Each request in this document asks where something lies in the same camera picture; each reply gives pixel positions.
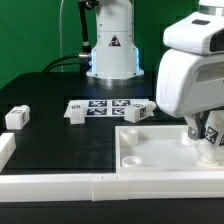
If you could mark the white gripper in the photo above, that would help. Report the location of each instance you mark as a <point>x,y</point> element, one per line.
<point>191,72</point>

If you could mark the white square table top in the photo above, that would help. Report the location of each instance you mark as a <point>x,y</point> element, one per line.
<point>163,148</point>

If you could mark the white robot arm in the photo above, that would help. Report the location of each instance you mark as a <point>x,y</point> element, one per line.
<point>115,58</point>

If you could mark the white U-shaped fence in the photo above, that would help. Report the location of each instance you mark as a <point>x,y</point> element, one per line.
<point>109,186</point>

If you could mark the white tag base sheet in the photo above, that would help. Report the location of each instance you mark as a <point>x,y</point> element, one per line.
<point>104,107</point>

